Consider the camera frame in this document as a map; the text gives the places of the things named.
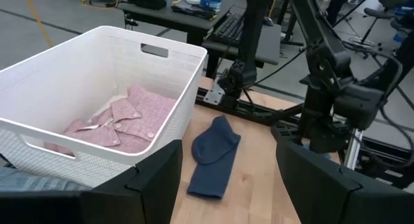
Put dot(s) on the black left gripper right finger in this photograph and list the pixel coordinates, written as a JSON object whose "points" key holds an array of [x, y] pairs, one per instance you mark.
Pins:
{"points": [[317, 191]]}

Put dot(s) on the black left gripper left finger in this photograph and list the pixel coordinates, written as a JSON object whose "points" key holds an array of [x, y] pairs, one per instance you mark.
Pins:
{"points": [[142, 198]]}

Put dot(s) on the pink checked shirt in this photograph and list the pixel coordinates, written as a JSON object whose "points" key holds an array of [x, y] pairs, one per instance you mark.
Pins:
{"points": [[139, 120]]}

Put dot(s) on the navy blue sock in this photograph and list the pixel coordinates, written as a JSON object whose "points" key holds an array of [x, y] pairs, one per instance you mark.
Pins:
{"points": [[213, 152]]}

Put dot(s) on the blue striped shirt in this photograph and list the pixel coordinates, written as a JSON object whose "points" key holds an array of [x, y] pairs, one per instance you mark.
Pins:
{"points": [[32, 182]]}

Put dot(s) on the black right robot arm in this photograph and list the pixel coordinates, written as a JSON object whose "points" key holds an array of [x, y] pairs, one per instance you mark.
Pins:
{"points": [[255, 29]]}

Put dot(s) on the silver mounting plate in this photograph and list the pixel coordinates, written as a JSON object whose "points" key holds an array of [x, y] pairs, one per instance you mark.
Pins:
{"points": [[213, 94]]}

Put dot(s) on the person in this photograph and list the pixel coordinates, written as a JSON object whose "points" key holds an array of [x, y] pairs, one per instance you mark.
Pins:
{"points": [[338, 7]]}

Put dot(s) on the black computer keyboard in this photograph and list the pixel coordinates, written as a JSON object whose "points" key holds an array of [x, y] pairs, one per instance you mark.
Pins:
{"points": [[229, 29]]}

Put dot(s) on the white perforated plastic basket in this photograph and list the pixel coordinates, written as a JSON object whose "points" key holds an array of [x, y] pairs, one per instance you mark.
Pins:
{"points": [[64, 72]]}

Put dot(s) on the plastic water bottle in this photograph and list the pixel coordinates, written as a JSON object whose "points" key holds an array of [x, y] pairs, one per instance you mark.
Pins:
{"points": [[211, 0]]}

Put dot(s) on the black and grey work gloves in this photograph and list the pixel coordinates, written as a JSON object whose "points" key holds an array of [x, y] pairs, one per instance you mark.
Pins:
{"points": [[194, 11]]}

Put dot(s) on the dark grey office desk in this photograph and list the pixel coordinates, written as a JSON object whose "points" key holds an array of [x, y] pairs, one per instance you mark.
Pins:
{"points": [[181, 18]]}

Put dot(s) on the silver metal post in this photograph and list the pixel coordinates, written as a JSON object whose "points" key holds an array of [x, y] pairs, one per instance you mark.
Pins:
{"points": [[352, 149]]}

